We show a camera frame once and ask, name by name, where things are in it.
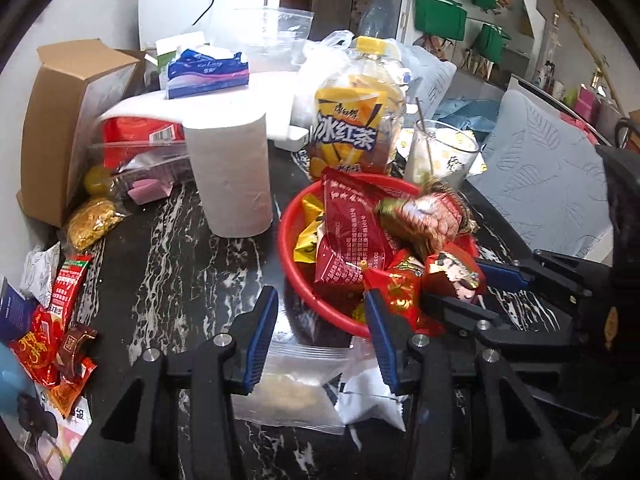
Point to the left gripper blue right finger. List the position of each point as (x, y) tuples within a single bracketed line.
[(390, 334)]

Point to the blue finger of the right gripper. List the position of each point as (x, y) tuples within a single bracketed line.
[(503, 276)]

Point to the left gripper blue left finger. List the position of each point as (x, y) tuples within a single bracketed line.
[(251, 333)]

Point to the red orange candy packet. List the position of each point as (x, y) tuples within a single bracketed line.
[(400, 285)]

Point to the clear zip bag with snack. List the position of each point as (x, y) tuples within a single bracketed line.
[(295, 389)]

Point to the gold red snack bag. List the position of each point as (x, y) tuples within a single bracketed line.
[(429, 221)]

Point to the red plastic basket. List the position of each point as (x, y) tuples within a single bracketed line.
[(301, 275)]

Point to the large red snack packet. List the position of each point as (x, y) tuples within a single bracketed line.
[(352, 235)]

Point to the grey leaf pattern chair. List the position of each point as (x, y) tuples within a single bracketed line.
[(546, 179)]

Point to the clear drinking glass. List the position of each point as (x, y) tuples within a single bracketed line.
[(440, 151)]

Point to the white paper towel roll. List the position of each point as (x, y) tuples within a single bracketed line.
[(229, 159)]

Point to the yellow snack bag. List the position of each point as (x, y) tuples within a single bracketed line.
[(92, 221)]

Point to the red candy packets pile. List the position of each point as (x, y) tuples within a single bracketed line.
[(53, 352)]

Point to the iced tea bottle yellow cap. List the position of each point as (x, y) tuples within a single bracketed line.
[(358, 114)]

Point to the white foam board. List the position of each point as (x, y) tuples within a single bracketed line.
[(268, 95)]

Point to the red packaged box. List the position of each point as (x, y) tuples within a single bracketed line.
[(126, 137)]

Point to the green tote bag lower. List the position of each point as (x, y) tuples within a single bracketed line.
[(490, 42)]

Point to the light blue round gadget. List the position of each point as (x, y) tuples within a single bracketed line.
[(13, 381)]

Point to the blue tissue pack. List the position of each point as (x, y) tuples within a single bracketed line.
[(193, 73)]

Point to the brown cardboard box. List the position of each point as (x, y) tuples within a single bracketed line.
[(77, 82)]

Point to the white refrigerator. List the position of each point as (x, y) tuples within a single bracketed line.
[(200, 5)]

